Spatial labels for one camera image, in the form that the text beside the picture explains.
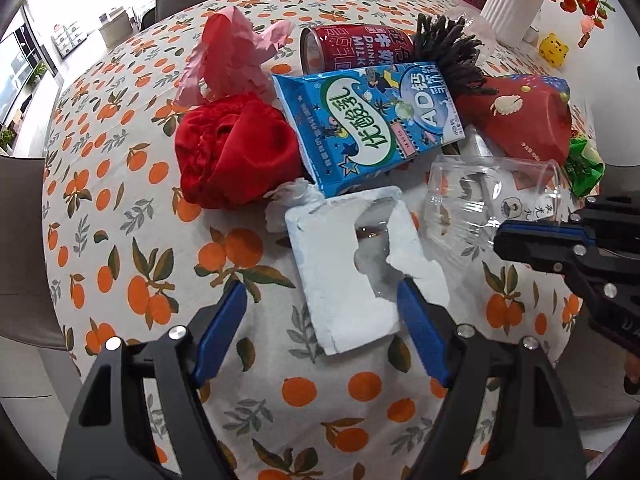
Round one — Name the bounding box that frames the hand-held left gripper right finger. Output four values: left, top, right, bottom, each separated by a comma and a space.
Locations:
397, 276, 587, 480

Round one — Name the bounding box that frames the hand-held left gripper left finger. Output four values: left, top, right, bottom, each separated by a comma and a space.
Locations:
57, 280, 249, 480

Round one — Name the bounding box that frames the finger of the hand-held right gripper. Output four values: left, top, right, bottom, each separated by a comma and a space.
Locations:
494, 219, 599, 276
567, 192, 640, 249

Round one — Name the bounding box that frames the clear plastic container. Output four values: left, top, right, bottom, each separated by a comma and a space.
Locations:
424, 154, 571, 263

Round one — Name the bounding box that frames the torn white foam tray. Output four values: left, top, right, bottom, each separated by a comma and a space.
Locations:
284, 186, 451, 357

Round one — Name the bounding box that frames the blue milk carton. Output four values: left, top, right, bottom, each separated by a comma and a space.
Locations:
271, 61, 466, 196

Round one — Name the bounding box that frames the green wrapper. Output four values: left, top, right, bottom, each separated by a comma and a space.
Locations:
565, 135, 606, 198

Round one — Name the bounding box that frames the red snack bag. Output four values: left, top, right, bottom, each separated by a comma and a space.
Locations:
455, 74, 572, 163

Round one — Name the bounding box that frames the crumpled white tissue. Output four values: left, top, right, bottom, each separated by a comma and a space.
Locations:
263, 178, 326, 233

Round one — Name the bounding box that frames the red cloth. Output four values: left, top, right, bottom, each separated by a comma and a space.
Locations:
175, 92, 301, 211

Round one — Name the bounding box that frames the yellow tiger toy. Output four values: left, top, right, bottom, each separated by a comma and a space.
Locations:
538, 33, 571, 67

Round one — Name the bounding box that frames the black spiky brush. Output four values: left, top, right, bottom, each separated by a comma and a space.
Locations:
412, 14, 501, 98

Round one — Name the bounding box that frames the clear plastic bottle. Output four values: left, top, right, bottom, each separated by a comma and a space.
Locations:
440, 7, 496, 61

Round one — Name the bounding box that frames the red drink can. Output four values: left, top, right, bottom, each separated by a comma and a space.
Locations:
300, 24, 416, 75

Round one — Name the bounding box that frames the pink plastic bag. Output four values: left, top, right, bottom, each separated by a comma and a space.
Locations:
176, 6, 296, 108

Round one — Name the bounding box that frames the round grey ottoman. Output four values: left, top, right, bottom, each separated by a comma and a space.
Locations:
100, 10, 134, 49

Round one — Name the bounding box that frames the white drawer cabinet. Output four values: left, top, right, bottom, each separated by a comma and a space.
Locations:
52, 22, 81, 57

